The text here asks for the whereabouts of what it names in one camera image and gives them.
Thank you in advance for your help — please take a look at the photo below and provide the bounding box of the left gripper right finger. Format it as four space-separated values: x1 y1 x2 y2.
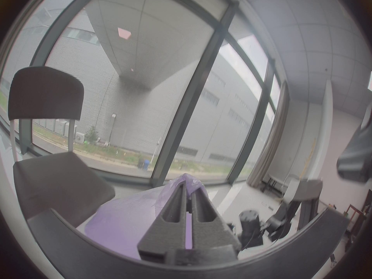
190 186 242 251

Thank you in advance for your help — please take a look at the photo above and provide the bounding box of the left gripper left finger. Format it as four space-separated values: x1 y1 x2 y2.
137 183 188 263

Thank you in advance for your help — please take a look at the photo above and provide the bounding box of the purple plastic bag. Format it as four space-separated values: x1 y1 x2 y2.
84 173 210 259

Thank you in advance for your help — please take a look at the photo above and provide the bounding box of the window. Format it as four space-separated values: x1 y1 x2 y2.
0 0 281 187

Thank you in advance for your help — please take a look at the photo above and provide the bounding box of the dark padded white chair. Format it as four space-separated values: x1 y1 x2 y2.
7 66 116 228

